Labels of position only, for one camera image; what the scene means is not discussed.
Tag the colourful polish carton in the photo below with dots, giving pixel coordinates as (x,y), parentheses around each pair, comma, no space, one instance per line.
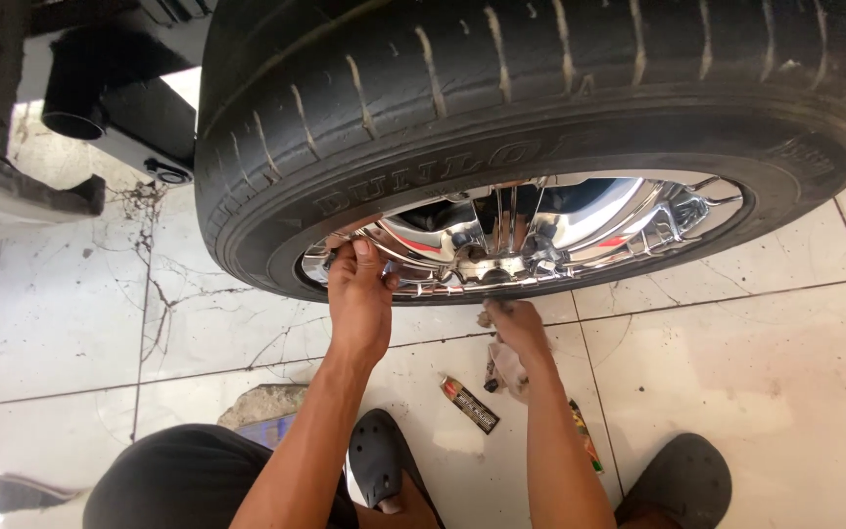
(587,437)

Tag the person's left hand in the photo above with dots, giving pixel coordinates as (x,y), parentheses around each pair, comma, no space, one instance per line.
(358,301)

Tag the chrome wheel rim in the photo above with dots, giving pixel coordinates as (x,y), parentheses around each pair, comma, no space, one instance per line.
(533,228)

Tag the black metal polish tube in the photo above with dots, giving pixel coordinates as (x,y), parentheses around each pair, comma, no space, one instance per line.
(469,404)

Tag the black rubber tyre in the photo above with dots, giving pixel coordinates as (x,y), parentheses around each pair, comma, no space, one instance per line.
(540,103)

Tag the polishing cloth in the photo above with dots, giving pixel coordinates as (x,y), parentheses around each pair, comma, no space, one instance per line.
(505,367)

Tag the dark rag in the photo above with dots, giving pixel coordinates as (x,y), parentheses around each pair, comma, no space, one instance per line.
(30,492)

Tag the person's right fingers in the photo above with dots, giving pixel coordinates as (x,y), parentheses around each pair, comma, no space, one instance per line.
(498,307)

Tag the blue plastic packet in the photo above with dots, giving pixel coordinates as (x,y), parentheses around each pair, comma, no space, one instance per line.
(269,430)

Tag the person's right hand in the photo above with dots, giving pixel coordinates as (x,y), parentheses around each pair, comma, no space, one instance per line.
(520,328)

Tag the person's black shorts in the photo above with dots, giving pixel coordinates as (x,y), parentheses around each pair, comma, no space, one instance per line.
(203,481)

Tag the grey stone block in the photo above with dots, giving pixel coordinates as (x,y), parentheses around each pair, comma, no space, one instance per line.
(261,404)

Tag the black clog shoe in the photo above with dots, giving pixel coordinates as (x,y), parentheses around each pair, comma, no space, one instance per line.
(383,459)
(676,481)

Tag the black exhaust pipe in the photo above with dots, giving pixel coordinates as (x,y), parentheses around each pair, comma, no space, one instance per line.
(100,88)

